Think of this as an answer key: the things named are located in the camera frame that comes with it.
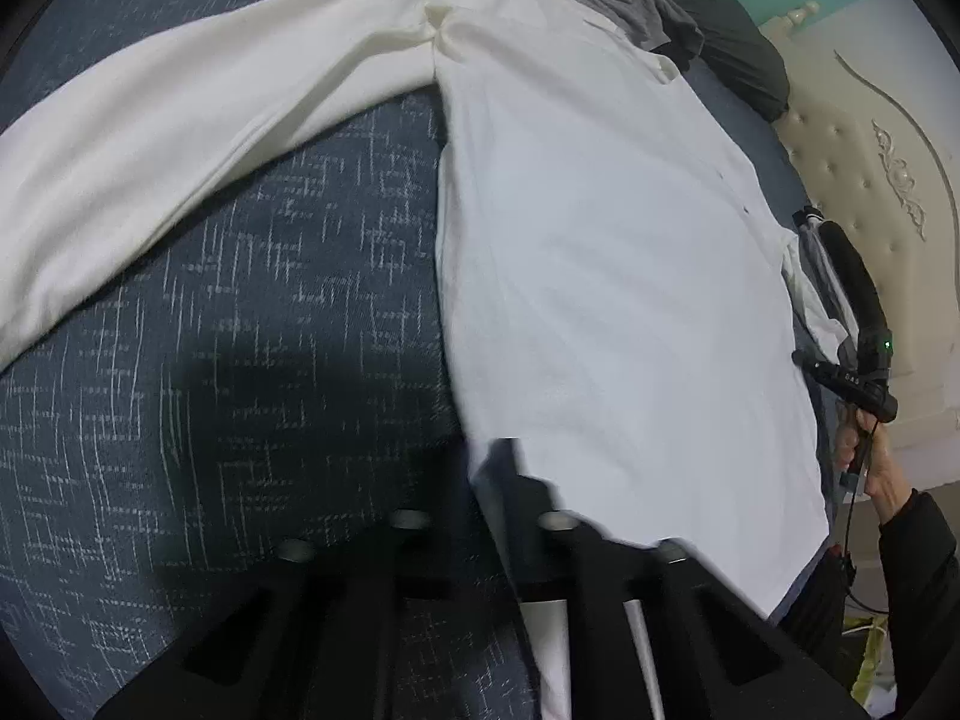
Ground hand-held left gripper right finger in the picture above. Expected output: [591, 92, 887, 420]
[480, 436, 863, 720]

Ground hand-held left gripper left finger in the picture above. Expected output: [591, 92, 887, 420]
[94, 510, 518, 720]

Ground white long-sleeve shirt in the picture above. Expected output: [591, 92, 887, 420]
[0, 0, 848, 720]

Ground person's right forearm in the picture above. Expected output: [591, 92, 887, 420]
[874, 487, 960, 720]

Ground person's right hand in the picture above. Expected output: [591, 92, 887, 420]
[832, 406, 919, 527]

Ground cream tufted headboard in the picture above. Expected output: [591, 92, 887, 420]
[757, 0, 960, 488]

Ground person's black pants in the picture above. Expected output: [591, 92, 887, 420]
[776, 547, 852, 680]

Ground dark grey rolled duvet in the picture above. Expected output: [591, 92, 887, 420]
[652, 0, 792, 125]

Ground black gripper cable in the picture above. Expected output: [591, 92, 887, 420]
[838, 420, 890, 616]

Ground yellow-green frame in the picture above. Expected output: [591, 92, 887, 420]
[846, 607, 901, 707]

